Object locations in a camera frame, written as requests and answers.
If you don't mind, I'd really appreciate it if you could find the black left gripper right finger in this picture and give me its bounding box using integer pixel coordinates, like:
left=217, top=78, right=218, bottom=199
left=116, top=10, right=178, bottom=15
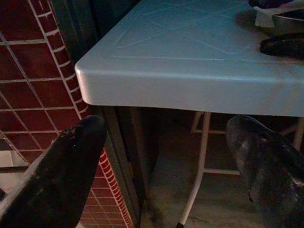
left=226, top=115, right=304, bottom=228

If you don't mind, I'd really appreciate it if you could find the white plastic folding table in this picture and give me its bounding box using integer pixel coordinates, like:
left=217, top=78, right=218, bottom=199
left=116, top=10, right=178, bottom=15
left=75, top=0, right=304, bottom=228

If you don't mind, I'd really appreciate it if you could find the round metal bowl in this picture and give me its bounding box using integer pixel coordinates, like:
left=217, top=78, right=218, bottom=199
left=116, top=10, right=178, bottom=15
left=261, top=7, right=304, bottom=38

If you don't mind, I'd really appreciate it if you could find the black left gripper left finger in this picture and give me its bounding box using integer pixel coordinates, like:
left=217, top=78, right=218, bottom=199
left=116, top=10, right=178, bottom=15
left=0, top=115, right=107, bottom=228

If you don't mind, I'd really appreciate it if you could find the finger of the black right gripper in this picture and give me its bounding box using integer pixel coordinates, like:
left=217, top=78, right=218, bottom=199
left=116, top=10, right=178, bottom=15
left=248, top=0, right=294, bottom=8
left=259, top=32, right=304, bottom=60

